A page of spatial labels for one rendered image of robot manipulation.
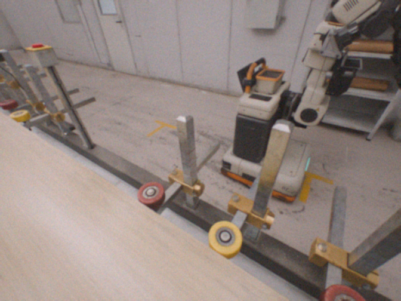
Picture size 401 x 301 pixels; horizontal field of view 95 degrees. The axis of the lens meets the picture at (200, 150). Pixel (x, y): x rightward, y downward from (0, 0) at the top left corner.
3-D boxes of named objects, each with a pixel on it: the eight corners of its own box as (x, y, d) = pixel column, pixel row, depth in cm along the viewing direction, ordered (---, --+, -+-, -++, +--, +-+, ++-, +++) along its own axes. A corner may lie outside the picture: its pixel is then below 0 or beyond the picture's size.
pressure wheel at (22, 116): (26, 128, 109) (13, 110, 101) (41, 126, 110) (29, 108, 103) (19, 135, 103) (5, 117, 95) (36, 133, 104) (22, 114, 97)
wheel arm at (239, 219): (265, 162, 77) (268, 154, 75) (274, 165, 76) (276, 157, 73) (214, 256, 50) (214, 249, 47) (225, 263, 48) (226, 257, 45)
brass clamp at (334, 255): (311, 243, 54) (317, 235, 51) (367, 271, 48) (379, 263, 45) (307, 262, 50) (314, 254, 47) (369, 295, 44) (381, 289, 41)
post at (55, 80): (91, 143, 111) (51, 63, 82) (96, 146, 109) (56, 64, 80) (84, 147, 108) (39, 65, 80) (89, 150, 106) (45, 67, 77)
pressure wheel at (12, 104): (23, 114, 123) (12, 97, 116) (28, 117, 120) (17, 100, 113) (9, 119, 118) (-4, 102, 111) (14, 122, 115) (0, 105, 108)
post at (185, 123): (193, 209, 82) (182, 111, 52) (199, 212, 81) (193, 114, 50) (188, 215, 80) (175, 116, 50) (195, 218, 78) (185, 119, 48)
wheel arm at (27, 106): (78, 92, 145) (75, 86, 142) (80, 92, 143) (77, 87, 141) (11, 115, 117) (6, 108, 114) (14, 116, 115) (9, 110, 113)
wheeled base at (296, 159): (218, 175, 178) (219, 155, 162) (244, 141, 218) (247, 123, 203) (292, 206, 148) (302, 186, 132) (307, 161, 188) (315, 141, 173)
